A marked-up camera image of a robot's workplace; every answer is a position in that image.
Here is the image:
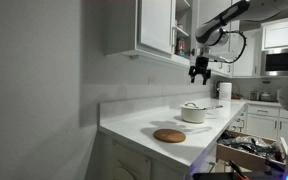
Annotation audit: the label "white cabinet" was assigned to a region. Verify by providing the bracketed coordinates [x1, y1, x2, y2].
[198, 0, 232, 77]
[261, 18, 288, 50]

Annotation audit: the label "cream saucepan with lid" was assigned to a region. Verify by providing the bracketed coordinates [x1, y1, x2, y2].
[181, 102, 222, 124]

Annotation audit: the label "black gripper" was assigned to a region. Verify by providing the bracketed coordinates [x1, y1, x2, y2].
[188, 56, 211, 84]

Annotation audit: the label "open wooden drawer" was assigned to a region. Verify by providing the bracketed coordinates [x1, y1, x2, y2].
[216, 130, 286, 171]

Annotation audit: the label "white far upper cabinet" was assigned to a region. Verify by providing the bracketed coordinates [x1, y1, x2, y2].
[261, 18, 288, 50]

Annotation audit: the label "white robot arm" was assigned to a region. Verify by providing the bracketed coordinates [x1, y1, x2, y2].
[188, 0, 288, 85]

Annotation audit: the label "round cork trivet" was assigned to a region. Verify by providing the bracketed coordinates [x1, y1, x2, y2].
[153, 129, 186, 143]

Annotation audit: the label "white far lower cabinets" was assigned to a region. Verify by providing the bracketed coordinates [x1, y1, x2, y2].
[229, 104, 288, 143]

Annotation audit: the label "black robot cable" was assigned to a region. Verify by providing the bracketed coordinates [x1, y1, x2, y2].
[213, 29, 248, 64]

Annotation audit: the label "white cabinet door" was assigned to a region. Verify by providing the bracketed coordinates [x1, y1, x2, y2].
[139, 0, 175, 54]

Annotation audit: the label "white paper towel roll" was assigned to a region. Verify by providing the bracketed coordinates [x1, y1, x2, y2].
[219, 82, 232, 100]

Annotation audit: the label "stainless steel microwave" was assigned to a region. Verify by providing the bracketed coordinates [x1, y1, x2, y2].
[260, 48, 288, 77]

